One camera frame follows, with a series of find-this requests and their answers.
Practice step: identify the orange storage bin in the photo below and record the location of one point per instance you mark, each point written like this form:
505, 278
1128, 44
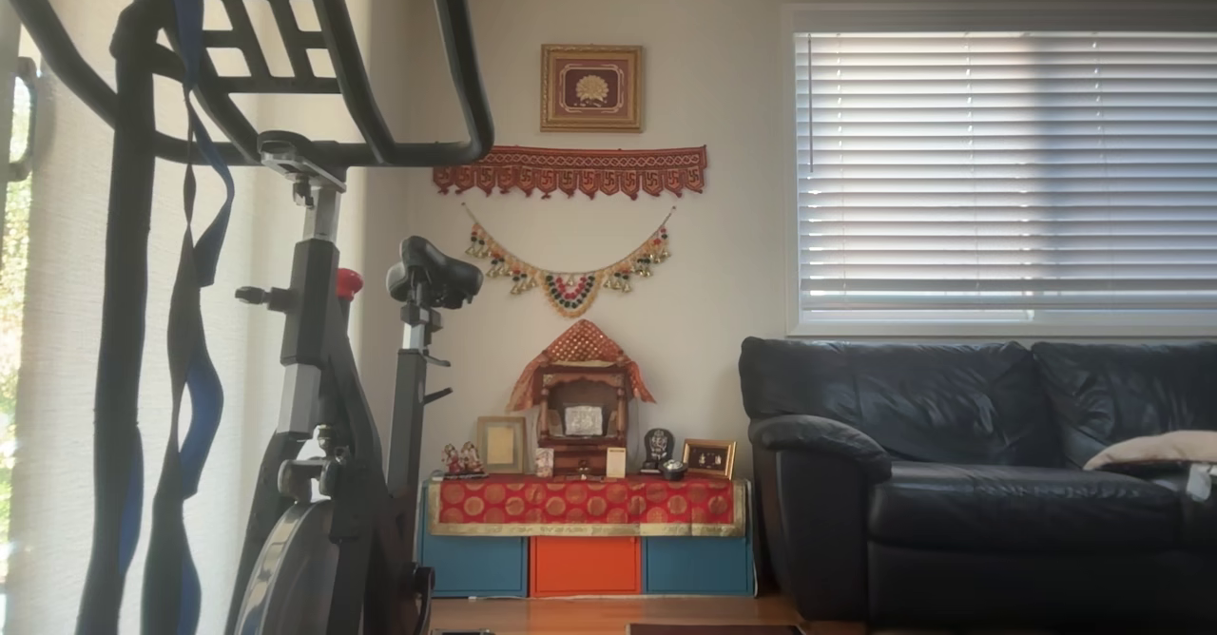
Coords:
585, 567

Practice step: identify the red embroidered wall hanging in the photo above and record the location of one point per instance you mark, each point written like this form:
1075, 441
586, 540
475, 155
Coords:
570, 169

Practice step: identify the white sheer curtain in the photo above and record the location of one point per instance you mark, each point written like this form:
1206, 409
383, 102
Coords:
57, 378

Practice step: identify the black idol plaque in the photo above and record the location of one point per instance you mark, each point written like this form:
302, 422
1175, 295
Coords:
658, 447

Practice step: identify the blue storage bin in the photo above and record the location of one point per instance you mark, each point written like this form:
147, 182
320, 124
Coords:
473, 567
697, 567

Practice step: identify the small dark bowl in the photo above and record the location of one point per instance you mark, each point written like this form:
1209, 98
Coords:
672, 470

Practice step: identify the beaded garland wall hanging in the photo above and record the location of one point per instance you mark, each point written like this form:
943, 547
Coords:
569, 293

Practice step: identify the gold framed wall picture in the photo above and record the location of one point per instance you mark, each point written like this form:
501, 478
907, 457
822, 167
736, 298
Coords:
591, 88

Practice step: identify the small colourful figurines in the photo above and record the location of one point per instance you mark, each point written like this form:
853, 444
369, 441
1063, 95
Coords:
461, 459

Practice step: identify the pale picture frame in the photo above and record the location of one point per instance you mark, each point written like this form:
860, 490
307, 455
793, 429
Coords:
501, 443

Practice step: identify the white window blinds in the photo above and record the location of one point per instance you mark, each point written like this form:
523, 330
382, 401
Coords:
1008, 179

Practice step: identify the red gold patterned cloth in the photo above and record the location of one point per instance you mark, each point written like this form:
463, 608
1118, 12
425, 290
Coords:
585, 504

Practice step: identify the black leather sofa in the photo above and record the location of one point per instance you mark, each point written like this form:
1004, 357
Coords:
951, 511

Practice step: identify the black exercise bike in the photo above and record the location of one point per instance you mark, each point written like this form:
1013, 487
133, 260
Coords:
314, 312

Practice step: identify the wooden shrine with red canopy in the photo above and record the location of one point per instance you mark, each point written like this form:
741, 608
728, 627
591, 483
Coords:
582, 397

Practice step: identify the white window frame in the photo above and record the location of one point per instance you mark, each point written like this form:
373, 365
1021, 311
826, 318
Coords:
789, 188

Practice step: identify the beige cushion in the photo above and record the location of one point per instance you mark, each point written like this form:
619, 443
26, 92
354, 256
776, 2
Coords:
1160, 448

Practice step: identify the small white card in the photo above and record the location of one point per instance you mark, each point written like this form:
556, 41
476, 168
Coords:
616, 462

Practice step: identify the small grey cloth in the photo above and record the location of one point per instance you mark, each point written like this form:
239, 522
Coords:
1200, 483

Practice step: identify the gold photo frame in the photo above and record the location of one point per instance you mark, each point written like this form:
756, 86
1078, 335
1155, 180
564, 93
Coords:
708, 459

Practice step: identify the small printed card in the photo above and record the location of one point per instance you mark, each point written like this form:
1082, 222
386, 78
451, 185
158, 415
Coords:
544, 462

